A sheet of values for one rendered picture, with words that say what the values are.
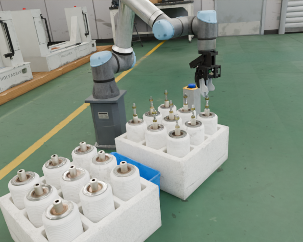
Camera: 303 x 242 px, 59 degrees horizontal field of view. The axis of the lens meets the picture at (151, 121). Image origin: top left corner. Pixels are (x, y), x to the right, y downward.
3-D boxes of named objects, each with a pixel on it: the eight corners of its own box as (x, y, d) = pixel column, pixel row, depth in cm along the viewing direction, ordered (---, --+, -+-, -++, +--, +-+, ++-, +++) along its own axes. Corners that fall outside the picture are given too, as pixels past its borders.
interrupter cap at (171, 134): (189, 131, 112) (189, 130, 111) (184, 139, 105) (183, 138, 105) (171, 130, 115) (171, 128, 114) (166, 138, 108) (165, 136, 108)
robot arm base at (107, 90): (88, 99, 146) (84, 81, 142) (98, 90, 159) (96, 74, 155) (114, 99, 142) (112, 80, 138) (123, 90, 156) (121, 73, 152)
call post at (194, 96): (183, 139, 159) (182, 88, 147) (190, 134, 164) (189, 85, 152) (194, 142, 155) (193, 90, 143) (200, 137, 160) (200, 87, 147)
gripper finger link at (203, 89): (205, 101, 118) (205, 80, 114) (197, 97, 122) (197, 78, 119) (210, 99, 119) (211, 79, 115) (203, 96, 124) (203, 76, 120)
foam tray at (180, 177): (119, 170, 134) (114, 138, 127) (166, 139, 160) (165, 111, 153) (184, 200, 110) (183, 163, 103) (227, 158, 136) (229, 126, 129)
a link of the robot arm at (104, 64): (88, 78, 147) (83, 54, 141) (107, 73, 156) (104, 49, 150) (101, 81, 139) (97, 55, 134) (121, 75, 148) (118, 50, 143)
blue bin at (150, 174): (99, 183, 125) (94, 161, 121) (117, 172, 133) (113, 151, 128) (145, 210, 106) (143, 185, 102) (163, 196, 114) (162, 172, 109)
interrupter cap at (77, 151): (70, 151, 104) (69, 150, 104) (86, 143, 109) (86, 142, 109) (81, 157, 99) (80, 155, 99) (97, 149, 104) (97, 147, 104)
